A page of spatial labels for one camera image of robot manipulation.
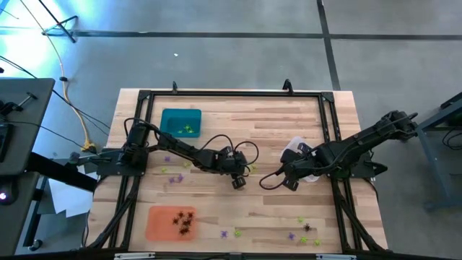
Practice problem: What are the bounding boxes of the thin black rod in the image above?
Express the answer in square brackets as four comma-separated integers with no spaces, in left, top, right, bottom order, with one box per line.
[66,151,113,166]

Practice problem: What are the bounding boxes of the white paper sheets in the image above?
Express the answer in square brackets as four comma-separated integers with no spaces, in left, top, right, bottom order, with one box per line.
[47,164,95,218]

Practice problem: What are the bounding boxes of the silver metal bracket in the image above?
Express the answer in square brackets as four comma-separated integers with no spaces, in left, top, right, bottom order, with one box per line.
[316,253,357,260]
[114,252,156,260]

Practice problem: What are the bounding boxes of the yellow cable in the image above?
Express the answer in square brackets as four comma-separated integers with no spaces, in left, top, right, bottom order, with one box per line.
[19,0,97,153]

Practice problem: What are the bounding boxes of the clear plastic bin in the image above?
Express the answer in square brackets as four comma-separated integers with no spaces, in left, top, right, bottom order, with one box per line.
[283,136,324,183]

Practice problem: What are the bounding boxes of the black tripod stand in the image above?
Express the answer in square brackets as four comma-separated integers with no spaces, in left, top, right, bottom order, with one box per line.
[38,0,79,44]

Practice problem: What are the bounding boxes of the orange plastic bin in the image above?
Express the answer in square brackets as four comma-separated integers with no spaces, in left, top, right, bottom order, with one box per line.
[145,204,199,243]

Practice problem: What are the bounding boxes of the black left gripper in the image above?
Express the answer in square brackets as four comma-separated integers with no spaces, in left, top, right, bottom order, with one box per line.
[215,145,252,191]

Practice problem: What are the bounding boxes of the dark grey cart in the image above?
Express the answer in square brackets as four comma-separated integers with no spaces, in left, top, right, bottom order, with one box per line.
[396,92,462,212]

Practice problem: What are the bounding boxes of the black floor cables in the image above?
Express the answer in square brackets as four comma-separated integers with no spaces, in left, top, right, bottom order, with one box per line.
[0,53,111,131]

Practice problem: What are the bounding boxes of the black aluminium table frame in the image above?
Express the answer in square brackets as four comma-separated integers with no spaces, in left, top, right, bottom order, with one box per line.
[84,89,389,254]

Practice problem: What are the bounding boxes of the black desk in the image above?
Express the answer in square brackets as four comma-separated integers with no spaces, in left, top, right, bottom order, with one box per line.
[0,77,56,176]

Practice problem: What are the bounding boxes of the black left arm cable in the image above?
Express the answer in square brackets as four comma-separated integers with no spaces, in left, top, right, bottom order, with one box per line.
[124,117,261,178]

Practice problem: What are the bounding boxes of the thick black support beam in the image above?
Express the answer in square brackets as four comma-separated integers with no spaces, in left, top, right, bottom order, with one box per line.
[25,151,99,193]

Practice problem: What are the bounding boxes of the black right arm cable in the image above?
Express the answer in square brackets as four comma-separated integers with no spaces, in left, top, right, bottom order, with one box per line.
[258,168,289,191]

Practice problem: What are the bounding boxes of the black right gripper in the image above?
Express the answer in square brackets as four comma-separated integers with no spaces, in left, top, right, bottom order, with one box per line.
[279,142,319,193]

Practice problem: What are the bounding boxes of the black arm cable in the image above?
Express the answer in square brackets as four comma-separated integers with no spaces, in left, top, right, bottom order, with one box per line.
[124,117,261,178]
[258,168,289,191]

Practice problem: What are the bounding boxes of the dark grey desk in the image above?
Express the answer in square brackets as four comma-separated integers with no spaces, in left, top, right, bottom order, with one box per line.
[0,171,41,258]

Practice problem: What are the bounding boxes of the teal plastic bin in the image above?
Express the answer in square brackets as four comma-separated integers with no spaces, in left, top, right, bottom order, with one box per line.
[160,108,203,139]

